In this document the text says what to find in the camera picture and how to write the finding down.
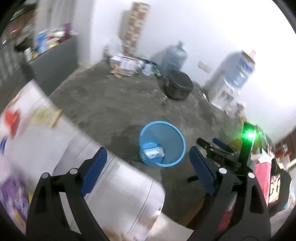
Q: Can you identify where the empty blue water jug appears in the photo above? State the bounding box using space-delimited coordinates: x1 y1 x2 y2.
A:
161 41 188 74

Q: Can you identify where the white carton in basket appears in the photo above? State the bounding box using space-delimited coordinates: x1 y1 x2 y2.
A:
143 142 165 159

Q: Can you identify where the pile of papers and boxes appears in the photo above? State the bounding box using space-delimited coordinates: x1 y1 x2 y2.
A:
109 53 161 78

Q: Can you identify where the blue plastic waste basket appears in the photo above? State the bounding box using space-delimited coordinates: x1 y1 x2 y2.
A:
139 121 186 167

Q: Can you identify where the pink plastic bag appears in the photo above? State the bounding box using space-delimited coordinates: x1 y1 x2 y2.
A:
253 161 272 205

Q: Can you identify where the dark grey cabinet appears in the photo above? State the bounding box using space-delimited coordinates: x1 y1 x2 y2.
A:
21 37 78 96

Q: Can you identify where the red white snack bag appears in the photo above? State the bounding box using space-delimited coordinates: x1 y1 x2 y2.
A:
4 109 20 137

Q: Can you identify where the stack of patterned tiles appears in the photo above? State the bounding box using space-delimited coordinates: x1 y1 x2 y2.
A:
120 1 151 56

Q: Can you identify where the black round pot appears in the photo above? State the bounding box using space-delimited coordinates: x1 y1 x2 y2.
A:
165 70 194 100

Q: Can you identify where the blue water bottle on dispenser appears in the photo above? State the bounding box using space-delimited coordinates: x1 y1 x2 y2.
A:
222 51 255 89

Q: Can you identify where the gold cigarette box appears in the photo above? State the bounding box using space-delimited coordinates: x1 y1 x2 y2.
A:
30 107 62 128

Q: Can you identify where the white water dispenser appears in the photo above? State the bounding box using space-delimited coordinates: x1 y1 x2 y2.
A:
206 71 239 111

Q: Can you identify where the floral plastic tablecloth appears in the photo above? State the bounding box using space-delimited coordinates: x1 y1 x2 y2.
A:
0 79 166 241

